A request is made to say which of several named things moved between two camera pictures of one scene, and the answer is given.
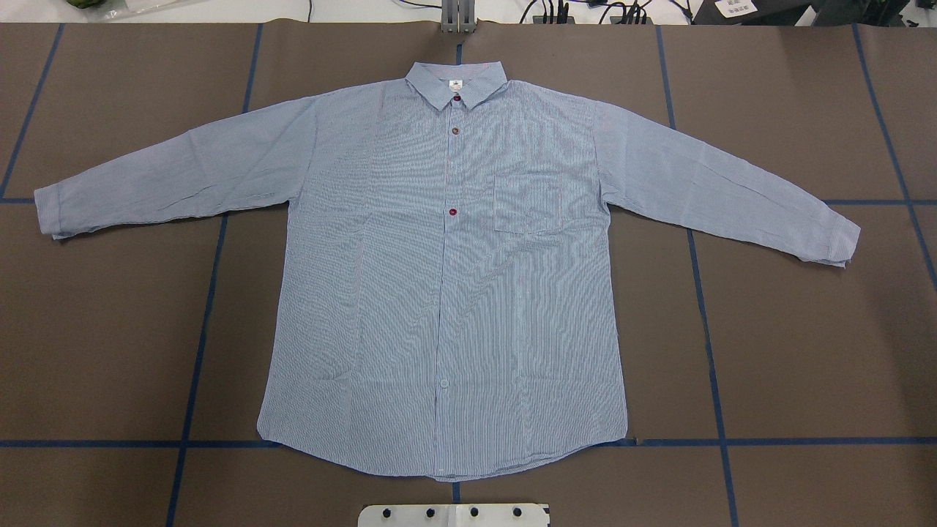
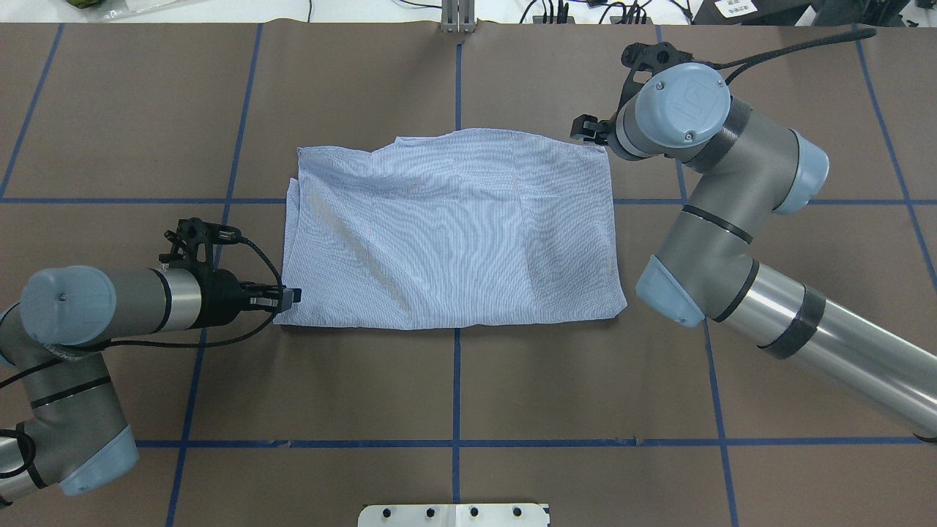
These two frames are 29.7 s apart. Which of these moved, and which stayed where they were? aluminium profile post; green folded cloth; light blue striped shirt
Moved: light blue striped shirt
Stayed: aluminium profile post; green folded cloth
